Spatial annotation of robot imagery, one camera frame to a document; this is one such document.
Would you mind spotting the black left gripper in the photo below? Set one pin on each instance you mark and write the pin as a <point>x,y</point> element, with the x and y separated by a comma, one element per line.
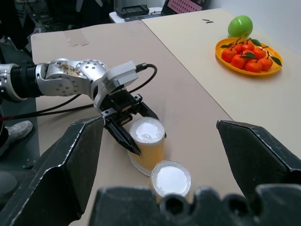
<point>122,101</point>

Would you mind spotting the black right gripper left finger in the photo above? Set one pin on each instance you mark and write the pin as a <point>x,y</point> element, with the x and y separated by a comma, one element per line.
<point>58,169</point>

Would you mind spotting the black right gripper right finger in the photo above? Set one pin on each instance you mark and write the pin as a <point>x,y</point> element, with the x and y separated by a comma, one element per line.
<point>258,155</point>

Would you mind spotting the orange paper cup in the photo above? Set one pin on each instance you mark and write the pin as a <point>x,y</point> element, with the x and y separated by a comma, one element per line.
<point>170,179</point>
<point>147,131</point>

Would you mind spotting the white sneaker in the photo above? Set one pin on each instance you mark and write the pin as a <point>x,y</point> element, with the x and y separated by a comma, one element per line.
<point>16,131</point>

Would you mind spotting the orange plastic plate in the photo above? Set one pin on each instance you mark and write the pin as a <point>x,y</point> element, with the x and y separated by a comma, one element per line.
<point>256,73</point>

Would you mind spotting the orange tangerine with leaf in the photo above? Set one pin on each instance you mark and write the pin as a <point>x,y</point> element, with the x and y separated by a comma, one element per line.
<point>265,63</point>
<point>238,62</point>
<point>238,48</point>
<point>258,53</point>
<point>253,66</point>
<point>247,51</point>
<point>227,55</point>
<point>248,45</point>

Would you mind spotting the clear tape patch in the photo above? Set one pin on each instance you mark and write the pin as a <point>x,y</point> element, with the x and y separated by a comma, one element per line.
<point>76,38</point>

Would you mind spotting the white side table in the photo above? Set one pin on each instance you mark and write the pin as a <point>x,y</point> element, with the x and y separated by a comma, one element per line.
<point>152,17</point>

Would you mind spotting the black flat device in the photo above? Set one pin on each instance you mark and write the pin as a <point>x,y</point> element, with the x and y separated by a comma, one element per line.
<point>131,11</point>

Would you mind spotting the open laptop with pink screen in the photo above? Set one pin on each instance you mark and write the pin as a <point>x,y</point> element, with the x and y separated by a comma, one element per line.
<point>181,5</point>

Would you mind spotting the green apple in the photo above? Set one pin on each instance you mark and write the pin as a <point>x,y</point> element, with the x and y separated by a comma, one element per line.
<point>240,26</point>

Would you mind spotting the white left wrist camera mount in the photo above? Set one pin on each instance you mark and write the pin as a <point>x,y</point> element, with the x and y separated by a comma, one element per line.
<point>122,73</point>

